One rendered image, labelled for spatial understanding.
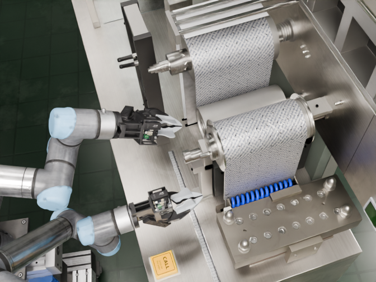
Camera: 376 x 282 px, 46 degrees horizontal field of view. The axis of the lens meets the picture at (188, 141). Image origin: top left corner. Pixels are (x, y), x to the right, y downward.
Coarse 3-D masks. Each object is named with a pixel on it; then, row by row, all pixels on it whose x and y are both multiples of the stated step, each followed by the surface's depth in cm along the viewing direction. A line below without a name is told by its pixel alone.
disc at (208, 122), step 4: (208, 120) 120; (208, 124) 122; (212, 124) 117; (212, 128) 118; (216, 132) 115; (216, 136) 116; (220, 140) 114; (220, 144) 114; (220, 148) 115; (224, 156) 115; (224, 160) 116; (224, 164) 117; (220, 168) 124; (224, 168) 118
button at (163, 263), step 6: (168, 252) 140; (156, 258) 139; (162, 258) 139; (168, 258) 139; (156, 264) 138; (162, 264) 138; (168, 264) 138; (174, 264) 138; (156, 270) 137; (162, 270) 137; (168, 270) 137; (174, 270) 137; (156, 276) 136; (162, 276) 137
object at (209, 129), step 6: (300, 102) 121; (300, 108) 120; (306, 114) 119; (306, 120) 119; (210, 126) 119; (210, 132) 120; (216, 138) 116; (306, 138) 123; (216, 144) 117; (222, 162) 118
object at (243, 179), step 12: (276, 156) 124; (288, 156) 127; (240, 168) 124; (252, 168) 126; (264, 168) 128; (276, 168) 131; (288, 168) 134; (228, 180) 127; (240, 180) 130; (252, 180) 133; (264, 180) 135; (276, 180) 138; (228, 192) 134; (240, 192) 137
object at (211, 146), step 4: (204, 136) 122; (208, 136) 119; (212, 136) 119; (204, 140) 124; (208, 140) 118; (212, 140) 118; (208, 144) 120; (212, 144) 118; (208, 148) 122; (212, 148) 118; (216, 148) 118; (212, 152) 118; (216, 152) 118; (212, 156) 119; (216, 156) 119; (212, 160) 121
